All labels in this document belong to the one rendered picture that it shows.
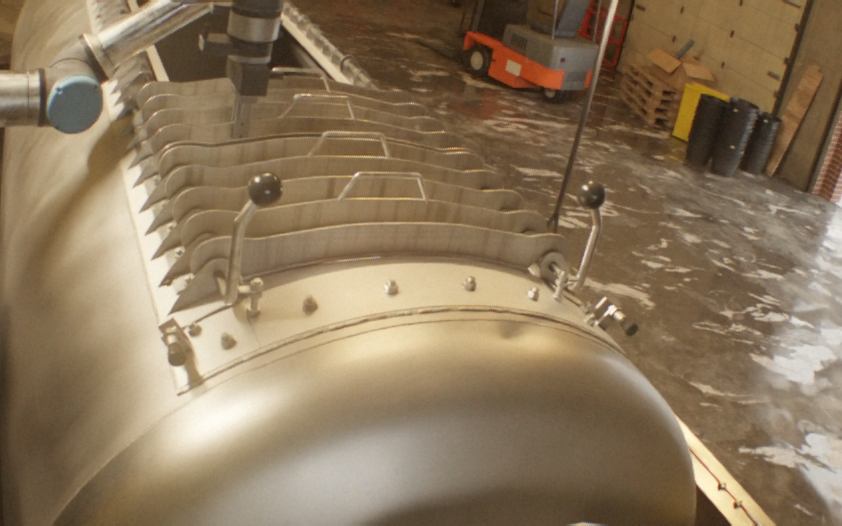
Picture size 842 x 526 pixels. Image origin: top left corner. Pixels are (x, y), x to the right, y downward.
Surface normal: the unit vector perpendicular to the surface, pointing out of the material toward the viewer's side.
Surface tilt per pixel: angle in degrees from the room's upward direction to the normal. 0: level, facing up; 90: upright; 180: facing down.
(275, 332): 20
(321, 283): 13
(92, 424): 47
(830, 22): 90
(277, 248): 90
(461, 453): 65
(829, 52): 90
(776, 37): 90
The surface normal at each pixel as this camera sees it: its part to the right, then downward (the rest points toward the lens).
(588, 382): 0.59, -0.39
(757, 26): -0.90, 0.03
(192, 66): 0.18, 0.41
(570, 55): 0.62, 0.48
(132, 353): -0.43, -0.65
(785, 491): 0.20, -0.87
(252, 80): 0.39, 0.50
